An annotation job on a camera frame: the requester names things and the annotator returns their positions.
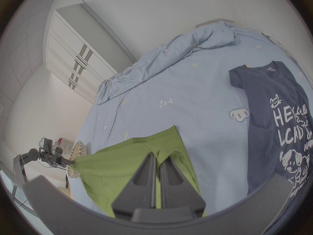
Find green shorts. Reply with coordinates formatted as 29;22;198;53
69;125;207;218

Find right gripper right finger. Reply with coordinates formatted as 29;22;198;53
160;156;206;218

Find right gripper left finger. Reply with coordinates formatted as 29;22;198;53
111;152;157;219

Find round woven basket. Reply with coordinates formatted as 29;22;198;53
67;141;88;179

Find white wardrobe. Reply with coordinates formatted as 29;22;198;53
45;3;136;105

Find bed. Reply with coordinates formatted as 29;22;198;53
68;0;312;217

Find dark blue printed T-shirt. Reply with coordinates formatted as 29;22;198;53
229;61;313;201

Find pale blue quilt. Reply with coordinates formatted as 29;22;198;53
95;21;241;106

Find white chest of drawers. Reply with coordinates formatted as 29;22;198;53
57;137;74;157

